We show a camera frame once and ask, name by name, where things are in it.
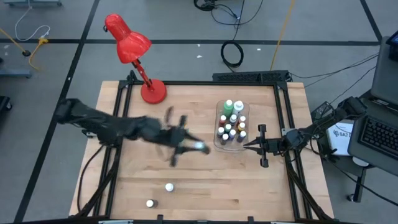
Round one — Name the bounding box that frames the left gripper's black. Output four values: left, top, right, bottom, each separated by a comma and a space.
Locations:
160, 107, 211, 167

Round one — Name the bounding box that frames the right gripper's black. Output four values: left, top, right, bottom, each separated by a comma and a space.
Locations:
243, 124, 289, 168

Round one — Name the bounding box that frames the small dark green paint bottle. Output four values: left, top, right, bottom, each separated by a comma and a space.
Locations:
193, 140, 211, 156

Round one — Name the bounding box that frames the large white paint bottle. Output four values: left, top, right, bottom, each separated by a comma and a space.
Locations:
232, 100, 245, 116

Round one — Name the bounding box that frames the large green paint bottle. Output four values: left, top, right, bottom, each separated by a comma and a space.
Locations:
222, 99, 234, 118

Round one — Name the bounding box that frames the clear plastic bin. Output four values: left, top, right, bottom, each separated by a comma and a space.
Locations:
213, 99, 251, 152

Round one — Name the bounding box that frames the black perforated power strip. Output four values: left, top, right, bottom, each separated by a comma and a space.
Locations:
212, 70, 292, 83

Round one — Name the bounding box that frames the black power adapter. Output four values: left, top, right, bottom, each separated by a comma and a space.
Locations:
312, 101, 332, 121

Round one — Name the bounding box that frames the white printed box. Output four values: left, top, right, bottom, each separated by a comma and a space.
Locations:
326, 119, 355, 156

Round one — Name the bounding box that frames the grey workstation tray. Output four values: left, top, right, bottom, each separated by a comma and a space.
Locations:
347, 96, 398, 177

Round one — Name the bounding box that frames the white round stand base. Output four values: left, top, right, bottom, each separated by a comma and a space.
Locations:
352, 156, 370, 168

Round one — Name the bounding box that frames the black workstation stand leg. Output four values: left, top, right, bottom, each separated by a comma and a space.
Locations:
346, 166, 369, 203

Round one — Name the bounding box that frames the red desk lamp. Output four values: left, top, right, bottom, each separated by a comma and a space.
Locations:
103, 12, 168, 105

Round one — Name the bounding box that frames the black keyboard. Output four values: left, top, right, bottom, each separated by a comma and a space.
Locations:
359, 115, 398, 161

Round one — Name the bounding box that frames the grey laptop lid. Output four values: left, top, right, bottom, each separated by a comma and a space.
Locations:
369, 35, 398, 108

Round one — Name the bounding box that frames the dark device with blue screen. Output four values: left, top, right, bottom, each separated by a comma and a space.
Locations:
387, 30, 398, 62

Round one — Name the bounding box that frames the grey cart base bar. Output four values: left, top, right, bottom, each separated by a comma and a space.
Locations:
0, 68, 34, 78
3, 0, 63, 7

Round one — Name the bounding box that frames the black caster wheel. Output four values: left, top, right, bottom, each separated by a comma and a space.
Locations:
0, 95, 13, 113

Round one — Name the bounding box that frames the coiled black cable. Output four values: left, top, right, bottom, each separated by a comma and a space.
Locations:
220, 40, 245, 68

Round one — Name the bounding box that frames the thin black power cable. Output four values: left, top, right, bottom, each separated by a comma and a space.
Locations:
329, 161, 398, 208
338, 65, 377, 98
289, 52, 381, 80

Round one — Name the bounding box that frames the long yellow hanging cable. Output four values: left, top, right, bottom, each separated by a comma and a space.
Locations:
269, 0, 296, 71

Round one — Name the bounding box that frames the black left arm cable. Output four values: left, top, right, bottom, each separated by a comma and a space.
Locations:
76, 144, 106, 216

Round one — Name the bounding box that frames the long black floor cable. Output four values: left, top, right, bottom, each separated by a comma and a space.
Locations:
210, 0, 265, 42

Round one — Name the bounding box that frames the black cable bundle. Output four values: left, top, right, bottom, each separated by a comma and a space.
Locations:
193, 0, 218, 12

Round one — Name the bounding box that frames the yellow extension cord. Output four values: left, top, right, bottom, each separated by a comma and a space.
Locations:
28, 37, 50, 71

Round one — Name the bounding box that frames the white floor cable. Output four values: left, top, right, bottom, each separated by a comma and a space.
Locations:
14, 0, 51, 42

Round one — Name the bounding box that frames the yellow cord with black plug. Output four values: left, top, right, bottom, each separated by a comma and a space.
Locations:
0, 27, 30, 57

